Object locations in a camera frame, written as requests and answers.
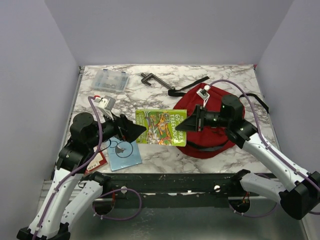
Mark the clear plastic organizer box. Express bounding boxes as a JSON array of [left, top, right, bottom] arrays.
[[91, 69, 130, 93]]

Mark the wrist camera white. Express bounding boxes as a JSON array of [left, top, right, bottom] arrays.
[[196, 84, 211, 107], [93, 95, 116, 120]]

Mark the light blue book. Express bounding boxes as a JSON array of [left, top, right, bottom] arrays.
[[107, 137, 142, 172]]

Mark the red backpack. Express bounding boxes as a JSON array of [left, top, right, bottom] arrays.
[[168, 76, 258, 159]]

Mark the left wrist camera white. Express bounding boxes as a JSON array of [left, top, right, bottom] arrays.
[[93, 95, 116, 120]]

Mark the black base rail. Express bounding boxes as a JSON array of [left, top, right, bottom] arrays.
[[95, 173, 246, 209]]

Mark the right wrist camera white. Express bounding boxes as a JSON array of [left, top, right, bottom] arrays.
[[196, 84, 211, 107]]

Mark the red book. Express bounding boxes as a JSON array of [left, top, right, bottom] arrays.
[[84, 147, 108, 176]]

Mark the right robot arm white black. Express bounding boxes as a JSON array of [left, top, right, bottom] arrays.
[[176, 94, 320, 220]]

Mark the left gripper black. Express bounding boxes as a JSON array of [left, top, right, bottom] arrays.
[[88, 108, 147, 149]]

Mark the aluminium extrusion rail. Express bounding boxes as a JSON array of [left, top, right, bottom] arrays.
[[39, 180, 53, 201]]

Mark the green booklet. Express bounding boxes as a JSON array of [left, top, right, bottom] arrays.
[[135, 109, 187, 147]]

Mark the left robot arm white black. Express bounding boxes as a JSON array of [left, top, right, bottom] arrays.
[[16, 112, 146, 240]]

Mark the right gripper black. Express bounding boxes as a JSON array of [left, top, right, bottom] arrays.
[[176, 104, 231, 132]]

